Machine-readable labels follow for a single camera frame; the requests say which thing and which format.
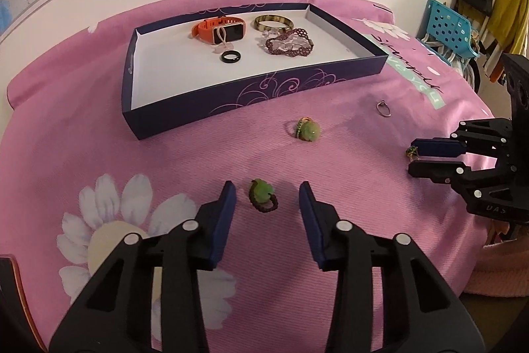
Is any dark red bead bracelet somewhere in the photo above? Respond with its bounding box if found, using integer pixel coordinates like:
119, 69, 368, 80
264, 27, 316, 58

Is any orange smart watch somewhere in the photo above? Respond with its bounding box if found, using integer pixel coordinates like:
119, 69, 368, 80
191, 16, 246, 45

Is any purple white jewelry box tray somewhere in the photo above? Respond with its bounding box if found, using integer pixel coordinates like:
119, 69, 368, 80
121, 3, 388, 140

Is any blue perforated plastic chair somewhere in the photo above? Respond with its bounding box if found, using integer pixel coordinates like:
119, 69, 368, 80
419, 0, 478, 68

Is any yellow hanging garment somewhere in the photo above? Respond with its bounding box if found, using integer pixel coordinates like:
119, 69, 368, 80
454, 0, 529, 60

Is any pink floral bedsheet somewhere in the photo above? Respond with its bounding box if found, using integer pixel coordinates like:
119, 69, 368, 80
1, 0, 490, 352

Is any tortoiseshell bangle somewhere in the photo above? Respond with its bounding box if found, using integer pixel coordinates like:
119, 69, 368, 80
253, 14, 294, 33

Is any green stone dark bracelet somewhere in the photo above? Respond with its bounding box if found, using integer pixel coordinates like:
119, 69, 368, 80
248, 177, 280, 214

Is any green jade pendant ring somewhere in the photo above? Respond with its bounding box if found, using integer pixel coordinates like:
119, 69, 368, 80
294, 116, 322, 143

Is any pink ring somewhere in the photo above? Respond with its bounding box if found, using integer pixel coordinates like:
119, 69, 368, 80
212, 25, 230, 56

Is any clear pink crystal bracelet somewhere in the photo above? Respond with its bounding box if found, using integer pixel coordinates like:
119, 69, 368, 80
256, 28, 309, 53

